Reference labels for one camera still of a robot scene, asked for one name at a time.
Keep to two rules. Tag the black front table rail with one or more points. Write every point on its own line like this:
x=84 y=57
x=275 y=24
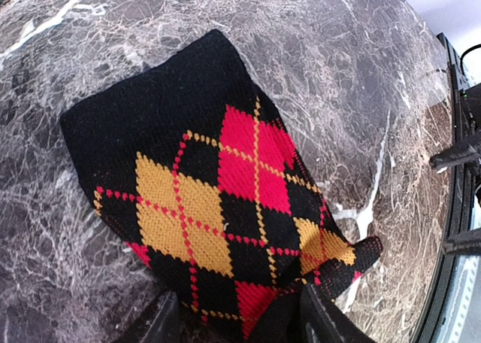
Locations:
x=463 y=209

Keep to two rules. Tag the white slotted cable duct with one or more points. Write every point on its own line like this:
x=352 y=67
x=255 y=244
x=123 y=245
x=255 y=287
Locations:
x=461 y=318

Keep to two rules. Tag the red yellow argyle sock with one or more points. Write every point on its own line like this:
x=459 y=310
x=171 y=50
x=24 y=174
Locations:
x=191 y=165

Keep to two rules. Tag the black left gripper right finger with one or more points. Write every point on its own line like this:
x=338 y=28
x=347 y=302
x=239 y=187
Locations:
x=322 y=321

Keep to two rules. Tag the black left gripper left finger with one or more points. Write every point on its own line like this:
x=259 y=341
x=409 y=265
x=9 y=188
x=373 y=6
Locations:
x=159 y=322

